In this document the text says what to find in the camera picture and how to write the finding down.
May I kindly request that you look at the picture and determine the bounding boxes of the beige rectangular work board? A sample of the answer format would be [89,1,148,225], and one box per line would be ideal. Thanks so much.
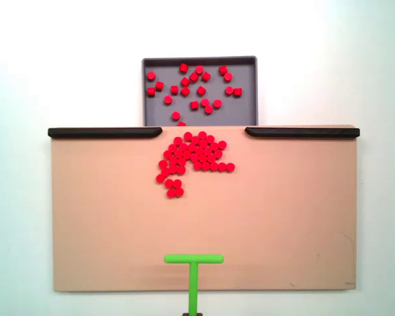
[49,124,361,293]

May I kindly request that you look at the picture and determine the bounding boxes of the grey plastic tray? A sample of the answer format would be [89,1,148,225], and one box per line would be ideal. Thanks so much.
[141,55,259,127]

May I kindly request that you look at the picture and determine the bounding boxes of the green T-shaped pusher tool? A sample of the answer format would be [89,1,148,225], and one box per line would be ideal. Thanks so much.
[163,253,224,314]

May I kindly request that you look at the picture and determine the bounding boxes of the black edge rail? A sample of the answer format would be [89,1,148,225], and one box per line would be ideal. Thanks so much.
[47,127,163,139]
[245,126,361,139]

